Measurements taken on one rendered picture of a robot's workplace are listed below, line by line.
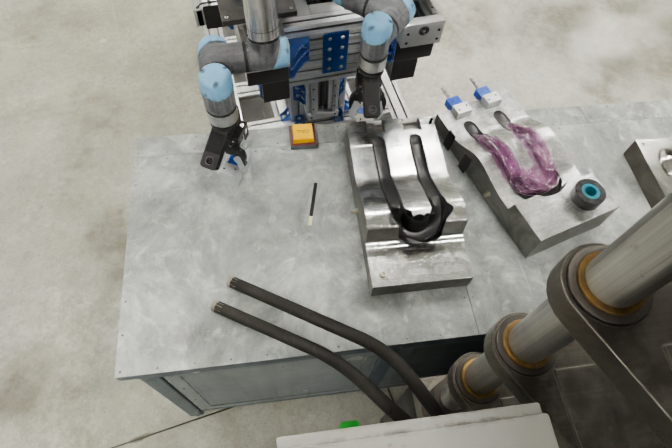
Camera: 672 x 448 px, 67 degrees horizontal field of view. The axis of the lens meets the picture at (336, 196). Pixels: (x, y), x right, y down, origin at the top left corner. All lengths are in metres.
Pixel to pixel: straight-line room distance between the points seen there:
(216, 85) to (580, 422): 0.93
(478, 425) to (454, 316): 0.77
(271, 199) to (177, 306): 0.38
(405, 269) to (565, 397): 0.59
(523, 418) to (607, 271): 0.18
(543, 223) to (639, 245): 0.90
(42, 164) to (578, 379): 2.45
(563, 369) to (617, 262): 0.33
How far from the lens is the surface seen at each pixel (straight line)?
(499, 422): 0.62
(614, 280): 0.58
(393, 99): 2.48
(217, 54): 1.28
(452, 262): 1.35
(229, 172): 1.46
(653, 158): 1.77
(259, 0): 1.22
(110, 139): 2.75
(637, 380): 0.62
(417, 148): 1.49
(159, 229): 1.47
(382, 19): 1.34
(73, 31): 3.36
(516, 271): 1.47
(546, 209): 1.45
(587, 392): 0.87
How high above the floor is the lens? 2.05
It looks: 59 degrees down
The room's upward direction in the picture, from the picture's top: 5 degrees clockwise
